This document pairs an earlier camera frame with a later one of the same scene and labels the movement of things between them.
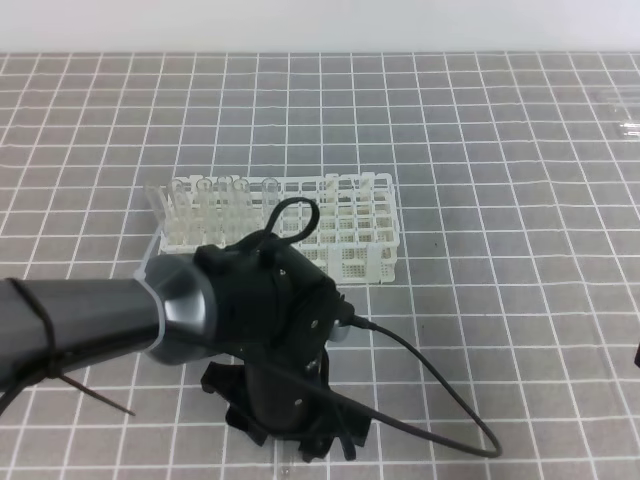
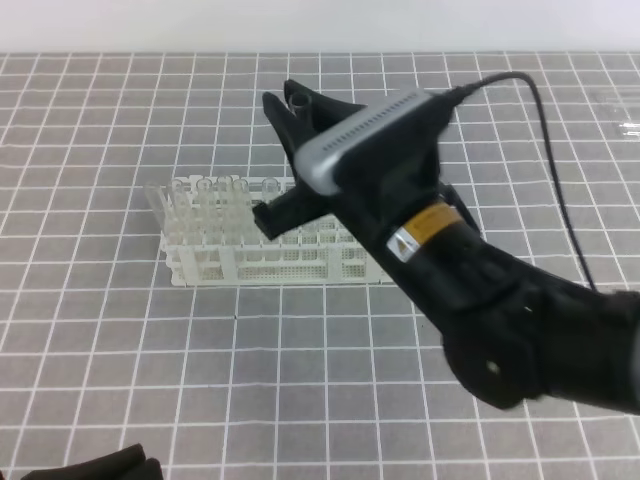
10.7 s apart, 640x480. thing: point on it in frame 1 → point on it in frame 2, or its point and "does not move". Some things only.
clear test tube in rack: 269,198 does not move
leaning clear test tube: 158,204 does not move
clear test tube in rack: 204,186 does not move
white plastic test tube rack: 356,239 does not move
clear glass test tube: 283,459 → 300,104
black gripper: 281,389 → 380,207
